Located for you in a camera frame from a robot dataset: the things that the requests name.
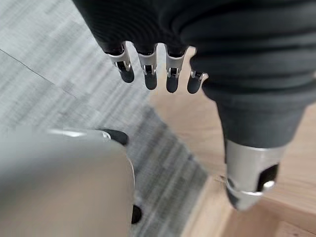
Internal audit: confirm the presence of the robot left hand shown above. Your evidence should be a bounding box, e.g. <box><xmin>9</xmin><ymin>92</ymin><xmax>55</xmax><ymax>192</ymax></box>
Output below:
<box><xmin>71</xmin><ymin>0</ymin><xmax>316</xmax><ymax>211</ymax></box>

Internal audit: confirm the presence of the silver robot leg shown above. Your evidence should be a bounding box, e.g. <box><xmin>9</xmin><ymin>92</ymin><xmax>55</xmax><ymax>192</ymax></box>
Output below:
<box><xmin>0</xmin><ymin>127</ymin><xmax>143</xmax><ymax>237</ymax></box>

